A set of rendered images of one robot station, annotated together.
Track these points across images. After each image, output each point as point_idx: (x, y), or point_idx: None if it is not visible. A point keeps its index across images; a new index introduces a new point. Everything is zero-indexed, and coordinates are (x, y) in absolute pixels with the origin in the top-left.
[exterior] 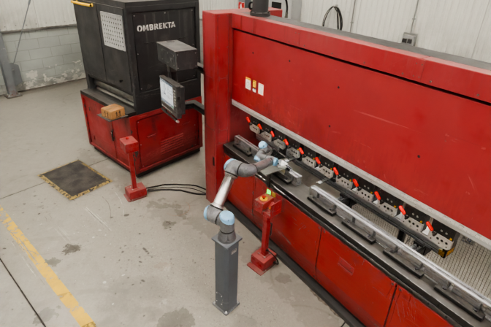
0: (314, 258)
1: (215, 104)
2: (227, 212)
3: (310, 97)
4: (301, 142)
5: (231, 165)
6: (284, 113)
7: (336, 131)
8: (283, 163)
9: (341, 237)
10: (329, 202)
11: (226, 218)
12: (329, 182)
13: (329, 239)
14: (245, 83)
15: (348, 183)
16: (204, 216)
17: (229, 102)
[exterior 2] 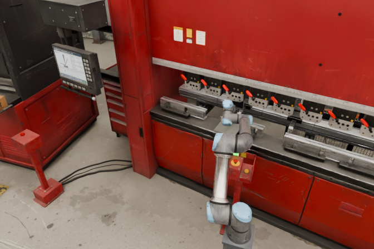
0: (300, 207)
1: (138, 67)
2: (240, 205)
3: (288, 34)
4: (271, 90)
5: (225, 142)
6: (242, 61)
7: (331, 68)
8: None
9: (345, 183)
10: (314, 148)
11: (246, 214)
12: (289, 124)
13: (326, 187)
14: (172, 35)
15: (349, 124)
16: (210, 219)
17: (150, 61)
